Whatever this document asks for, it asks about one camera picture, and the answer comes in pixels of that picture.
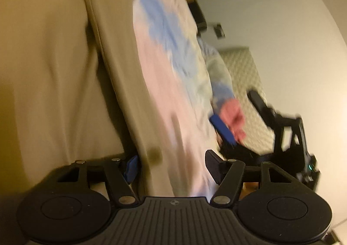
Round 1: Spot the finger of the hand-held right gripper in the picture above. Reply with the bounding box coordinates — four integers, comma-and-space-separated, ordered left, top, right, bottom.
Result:
209, 114, 261, 165
247, 89, 277, 130

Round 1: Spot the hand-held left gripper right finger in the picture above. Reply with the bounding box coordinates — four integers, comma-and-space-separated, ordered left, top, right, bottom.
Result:
205, 150, 294, 207

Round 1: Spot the wall socket with plug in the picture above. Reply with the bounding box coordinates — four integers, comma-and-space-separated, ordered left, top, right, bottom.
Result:
213, 23, 226, 39

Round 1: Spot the black furniture piece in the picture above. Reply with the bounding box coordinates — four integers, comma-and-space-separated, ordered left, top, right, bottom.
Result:
190, 0, 209, 35

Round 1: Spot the patterned grey-green mat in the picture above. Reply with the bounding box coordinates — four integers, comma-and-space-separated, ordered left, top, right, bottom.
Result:
217, 47, 277, 155

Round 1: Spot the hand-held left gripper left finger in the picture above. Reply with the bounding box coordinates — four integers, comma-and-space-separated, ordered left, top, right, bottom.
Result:
56, 156, 140, 207

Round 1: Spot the pink blue tie-dye garment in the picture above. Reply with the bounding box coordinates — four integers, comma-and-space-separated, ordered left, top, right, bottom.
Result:
127, 0, 247, 198

